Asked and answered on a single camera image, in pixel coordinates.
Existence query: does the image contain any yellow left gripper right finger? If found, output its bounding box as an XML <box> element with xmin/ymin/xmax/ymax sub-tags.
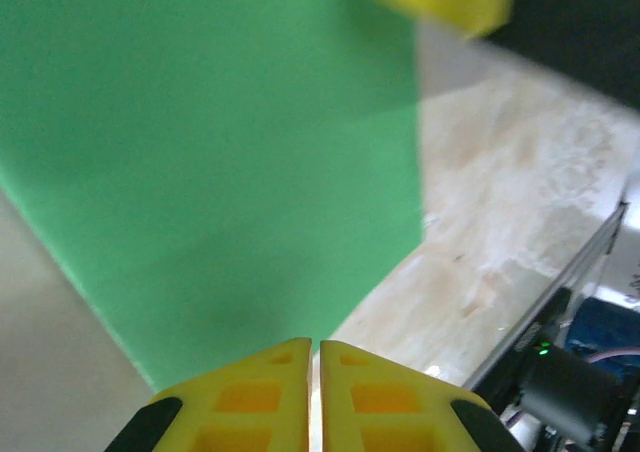
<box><xmin>319</xmin><ymin>340</ymin><xmax>526</xmax><ymax>452</ymax></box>

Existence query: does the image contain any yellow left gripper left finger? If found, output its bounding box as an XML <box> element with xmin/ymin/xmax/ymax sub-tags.
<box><xmin>102</xmin><ymin>337</ymin><xmax>312</xmax><ymax>452</ymax></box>

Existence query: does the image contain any green square paper sheet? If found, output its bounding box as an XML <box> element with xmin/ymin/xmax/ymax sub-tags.
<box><xmin>0</xmin><ymin>0</ymin><xmax>427</xmax><ymax>398</ymax></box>

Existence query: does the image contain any long aluminium mounting rail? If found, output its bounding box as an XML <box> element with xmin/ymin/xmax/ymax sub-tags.
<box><xmin>462</xmin><ymin>202</ymin><xmax>630</xmax><ymax>398</ymax></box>

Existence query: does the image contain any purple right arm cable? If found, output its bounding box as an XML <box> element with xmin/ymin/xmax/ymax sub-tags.
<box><xmin>584</xmin><ymin>347</ymin><xmax>640</xmax><ymax>369</ymax></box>

